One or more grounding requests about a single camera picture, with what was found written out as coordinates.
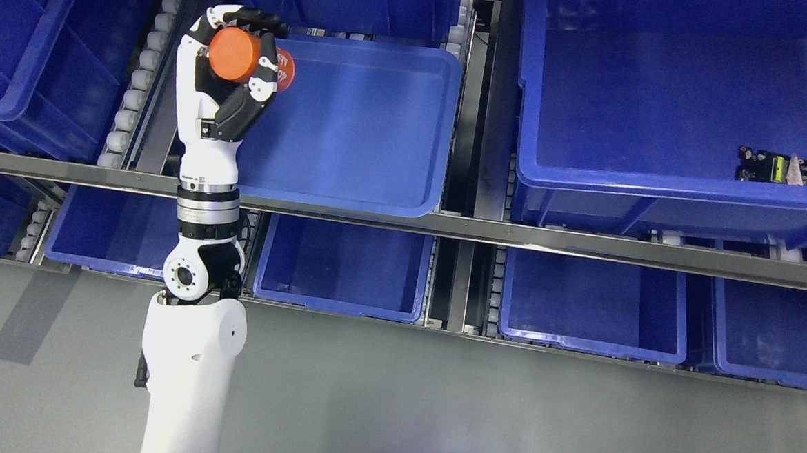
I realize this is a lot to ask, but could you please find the steel shelf rack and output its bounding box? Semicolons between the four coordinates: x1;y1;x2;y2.
0;0;807;376

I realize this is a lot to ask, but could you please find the black circuit board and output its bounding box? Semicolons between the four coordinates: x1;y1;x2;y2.
735;145;807;186

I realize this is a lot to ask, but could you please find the blue lower bin far right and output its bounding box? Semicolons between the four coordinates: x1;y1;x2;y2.
710;279;807;389

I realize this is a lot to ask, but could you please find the blue bin top centre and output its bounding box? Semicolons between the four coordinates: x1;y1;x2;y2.
240;0;461;43

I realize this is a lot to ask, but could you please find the blue lower bin right centre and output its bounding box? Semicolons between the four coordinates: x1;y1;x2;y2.
499;248;688;365

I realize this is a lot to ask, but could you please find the orange cylindrical capacitor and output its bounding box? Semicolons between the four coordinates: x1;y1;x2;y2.
207;27;297;92

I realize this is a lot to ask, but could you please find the blue bin top left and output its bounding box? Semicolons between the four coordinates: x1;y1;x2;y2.
0;0;160;163

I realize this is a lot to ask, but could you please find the large blue bin right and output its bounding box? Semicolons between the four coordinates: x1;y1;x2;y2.
511;0;807;248

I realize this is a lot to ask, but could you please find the shallow blue tray bin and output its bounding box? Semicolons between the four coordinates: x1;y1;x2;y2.
237;35;462;218

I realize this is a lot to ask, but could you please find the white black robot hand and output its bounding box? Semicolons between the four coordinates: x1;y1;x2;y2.
175;5;289;192

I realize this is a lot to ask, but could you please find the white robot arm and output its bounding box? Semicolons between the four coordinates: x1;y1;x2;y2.
137;182;248;453

